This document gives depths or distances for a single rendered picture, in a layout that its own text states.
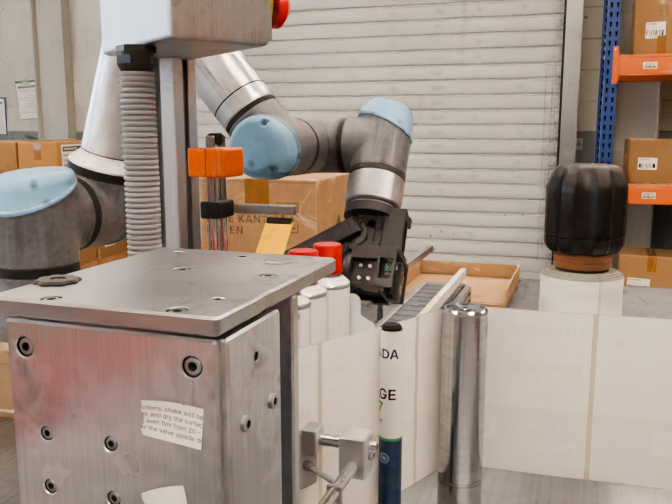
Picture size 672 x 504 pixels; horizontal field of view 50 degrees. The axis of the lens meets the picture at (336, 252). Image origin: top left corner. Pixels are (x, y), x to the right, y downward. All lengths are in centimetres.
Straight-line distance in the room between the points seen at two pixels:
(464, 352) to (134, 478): 35
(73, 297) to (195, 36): 35
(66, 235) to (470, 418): 66
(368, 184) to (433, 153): 419
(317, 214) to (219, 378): 109
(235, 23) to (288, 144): 24
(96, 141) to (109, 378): 87
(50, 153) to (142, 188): 385
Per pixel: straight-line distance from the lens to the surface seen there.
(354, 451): 49
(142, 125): 66
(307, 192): 136
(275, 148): 84
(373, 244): 91
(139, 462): 31
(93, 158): 116
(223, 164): 72
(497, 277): 191
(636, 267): 448
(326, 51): 531
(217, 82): 90
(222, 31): 64
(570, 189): 76
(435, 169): 509
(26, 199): 106
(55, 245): 107
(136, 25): 69
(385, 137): 95
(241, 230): 141
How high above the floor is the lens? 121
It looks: 10 degrees down
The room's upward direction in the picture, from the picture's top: straight up
